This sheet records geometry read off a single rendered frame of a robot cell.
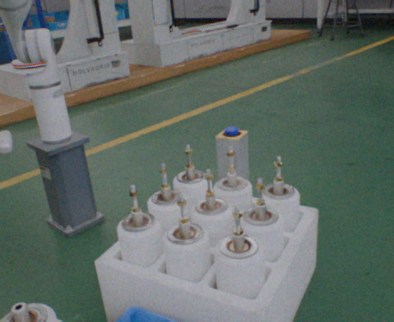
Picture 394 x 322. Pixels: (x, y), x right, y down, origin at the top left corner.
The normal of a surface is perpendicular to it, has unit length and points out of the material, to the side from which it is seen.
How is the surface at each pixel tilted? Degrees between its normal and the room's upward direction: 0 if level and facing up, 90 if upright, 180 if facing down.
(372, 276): 0
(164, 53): 90
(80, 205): 90
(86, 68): 90
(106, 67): 90
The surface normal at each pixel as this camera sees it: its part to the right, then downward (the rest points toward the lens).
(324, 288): -0.08, -0.91
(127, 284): -0.48, 0.39
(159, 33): 0.70, 0.23
